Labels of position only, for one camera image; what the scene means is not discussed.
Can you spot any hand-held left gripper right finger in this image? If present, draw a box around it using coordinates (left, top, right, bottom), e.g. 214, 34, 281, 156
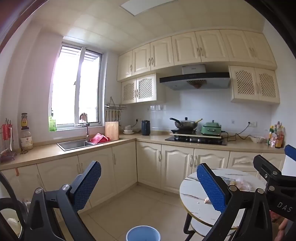
196, 163, 274, 241

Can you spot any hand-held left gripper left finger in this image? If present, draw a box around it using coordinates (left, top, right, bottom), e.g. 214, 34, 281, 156
25, 161, 102, 241

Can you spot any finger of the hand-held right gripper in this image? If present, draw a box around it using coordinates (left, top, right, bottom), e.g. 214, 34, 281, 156
284, 144, 296, 161
253, 154, 283, 184

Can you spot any clear plastic bag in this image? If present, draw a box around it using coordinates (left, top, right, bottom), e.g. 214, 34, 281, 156
229, 177, 253, 192

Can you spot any blue plastic bin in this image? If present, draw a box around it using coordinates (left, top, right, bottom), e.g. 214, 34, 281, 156
126, 225, 161, 241

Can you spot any person's right hand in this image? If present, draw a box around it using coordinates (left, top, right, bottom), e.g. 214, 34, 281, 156
276, 219, 290, 241

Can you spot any round marble table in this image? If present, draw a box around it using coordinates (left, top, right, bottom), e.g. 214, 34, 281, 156
180, 168, 270, 241

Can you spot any cluster of condiment bottles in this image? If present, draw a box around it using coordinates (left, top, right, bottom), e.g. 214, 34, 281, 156
268, 122, 284, 149

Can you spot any steel sink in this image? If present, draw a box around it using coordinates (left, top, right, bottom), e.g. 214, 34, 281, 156
57, 138, 94, 151

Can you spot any red dish rack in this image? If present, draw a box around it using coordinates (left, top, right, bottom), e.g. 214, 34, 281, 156
89, 133, 111, 143

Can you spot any black gas stove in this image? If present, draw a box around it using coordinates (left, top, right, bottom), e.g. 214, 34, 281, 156
165, 136, 227, 146

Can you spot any steel faucet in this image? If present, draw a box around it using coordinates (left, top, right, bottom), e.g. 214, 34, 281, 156
75, 113, 90, 142

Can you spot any long wooden plank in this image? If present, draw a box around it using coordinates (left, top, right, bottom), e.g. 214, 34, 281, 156
170, 132, 223, 139

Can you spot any wooden cutting board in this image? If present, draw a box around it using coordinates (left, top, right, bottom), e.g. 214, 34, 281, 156
105, 122, 119, 141

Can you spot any green electric pot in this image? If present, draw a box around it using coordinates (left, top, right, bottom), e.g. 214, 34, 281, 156
200, 120, 223, 136

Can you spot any black portable burner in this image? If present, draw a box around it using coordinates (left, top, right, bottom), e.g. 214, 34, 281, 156
171, 128, 197, 134

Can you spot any black wok with lid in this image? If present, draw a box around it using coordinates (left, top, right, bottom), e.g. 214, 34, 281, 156
169, 117, 203, 130

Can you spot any green plastic bottle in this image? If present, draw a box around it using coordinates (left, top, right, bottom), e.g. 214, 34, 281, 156
48, 113, 57, 132

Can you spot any cream lattice door cabinet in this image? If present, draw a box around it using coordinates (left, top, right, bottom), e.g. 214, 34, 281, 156
228, 65, 280, 105
121, 74, 166, 105

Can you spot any large glass jar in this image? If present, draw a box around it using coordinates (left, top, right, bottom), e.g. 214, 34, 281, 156
20, 130, 33, 151

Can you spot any black kettle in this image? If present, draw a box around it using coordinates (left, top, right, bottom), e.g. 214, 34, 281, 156
141, 120, 151, 136

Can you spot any hanging metal utensil rack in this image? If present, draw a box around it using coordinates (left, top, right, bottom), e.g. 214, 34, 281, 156
105, 97, 127, 122

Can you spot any dark round container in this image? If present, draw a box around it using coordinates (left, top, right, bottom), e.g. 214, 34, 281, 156
0, 198, 29, 241

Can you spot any sliding window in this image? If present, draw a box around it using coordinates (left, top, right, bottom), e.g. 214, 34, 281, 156
49, 42, 103, 131

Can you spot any red utensil holder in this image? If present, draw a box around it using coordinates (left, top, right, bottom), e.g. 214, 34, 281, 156
0, 118, 17, 163

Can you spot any black range hood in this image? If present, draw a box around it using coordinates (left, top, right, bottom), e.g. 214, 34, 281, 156
159, 64, 231, 91

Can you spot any ceiling light panel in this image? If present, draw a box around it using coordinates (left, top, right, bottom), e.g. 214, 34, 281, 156
120, 0, 166, 16

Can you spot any black power cord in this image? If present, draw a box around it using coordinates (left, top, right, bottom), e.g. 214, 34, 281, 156
221, 123, 251, 141

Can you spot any black cable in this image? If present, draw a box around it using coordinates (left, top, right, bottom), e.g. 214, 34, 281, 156
0, 171, 30, 241

